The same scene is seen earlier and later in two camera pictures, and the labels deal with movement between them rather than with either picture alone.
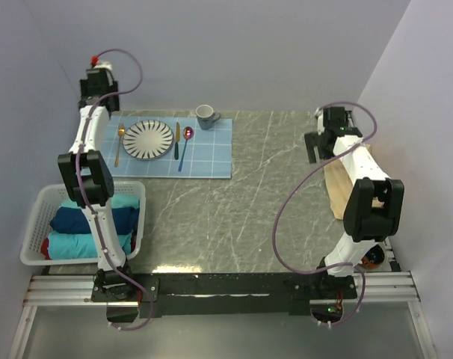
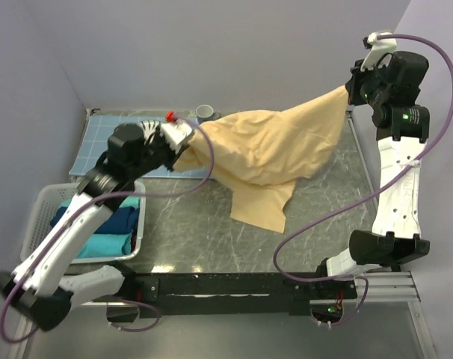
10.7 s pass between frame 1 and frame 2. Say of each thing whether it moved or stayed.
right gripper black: moved
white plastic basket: stayed
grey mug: stayed
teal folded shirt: stayed
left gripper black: moved
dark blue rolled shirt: stayed
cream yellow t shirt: moved
